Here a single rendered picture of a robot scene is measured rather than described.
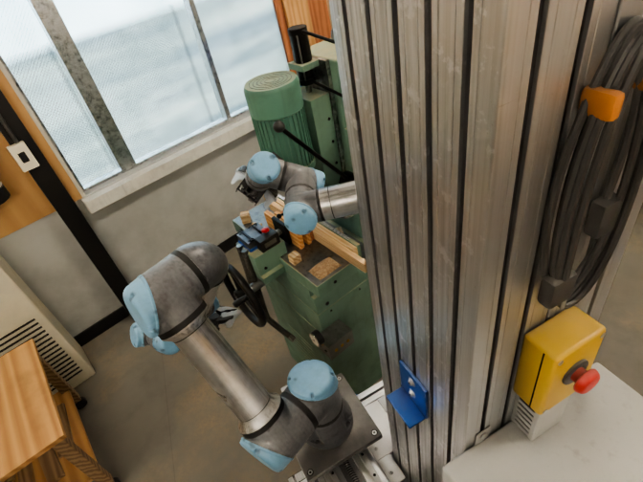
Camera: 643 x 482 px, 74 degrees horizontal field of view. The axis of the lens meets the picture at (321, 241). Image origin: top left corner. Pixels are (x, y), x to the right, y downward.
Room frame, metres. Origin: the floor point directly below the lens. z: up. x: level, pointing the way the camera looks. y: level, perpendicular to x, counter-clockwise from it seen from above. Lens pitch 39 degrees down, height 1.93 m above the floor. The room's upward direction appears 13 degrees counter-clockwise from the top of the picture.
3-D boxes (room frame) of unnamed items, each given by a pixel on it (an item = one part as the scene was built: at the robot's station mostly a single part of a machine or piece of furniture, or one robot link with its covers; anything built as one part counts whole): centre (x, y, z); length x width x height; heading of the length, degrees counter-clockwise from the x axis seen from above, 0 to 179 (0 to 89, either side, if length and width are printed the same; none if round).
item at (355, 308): (1.40, -0.06, 0.35); 0.58 x 0.45 x 0.71; 121
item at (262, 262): (1.27, 0.23, 0.91); 0.15 x 0.14 x 0.09; 31
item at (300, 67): (1.41, -0.07, 1.53); 0.08 x 0.08 x 0.17; 31
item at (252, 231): (1.26, 0.23, 0.99); 0.13 x 0.11 x 0.06; 31
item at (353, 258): (1.30, 0.02, 0.92); 0.60 x 0.02 x 0.04; 31
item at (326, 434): (0.60, 0.10, 0.87); 0.15 x 0.15 x 0.10
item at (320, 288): (1.31, 0.16, 0.87); 0.61 x 0.30 x 0.06; 31
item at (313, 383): (0.59, 0.10, 0.98); 0.13 x 0.12 x 0.14; 133
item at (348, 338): (1.04, 0.03, 0.58); 0.12 x 0.08 x 0.08; 121
